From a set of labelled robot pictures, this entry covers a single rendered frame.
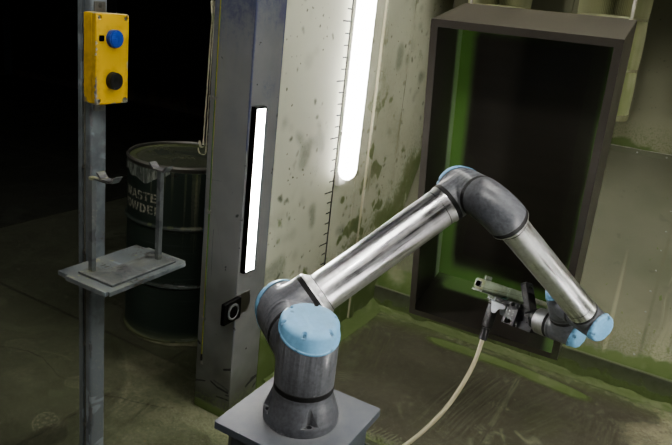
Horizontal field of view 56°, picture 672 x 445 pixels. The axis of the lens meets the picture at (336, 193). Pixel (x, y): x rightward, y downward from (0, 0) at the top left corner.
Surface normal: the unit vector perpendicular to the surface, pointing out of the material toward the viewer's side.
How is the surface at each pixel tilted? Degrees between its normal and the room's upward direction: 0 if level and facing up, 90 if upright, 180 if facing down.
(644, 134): 90
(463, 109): 102
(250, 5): 90
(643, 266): 57
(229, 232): 90
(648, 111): 90
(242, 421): 0
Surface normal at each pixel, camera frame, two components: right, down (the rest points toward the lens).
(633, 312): -0.36, -0.37
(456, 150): -0.48, 0.38
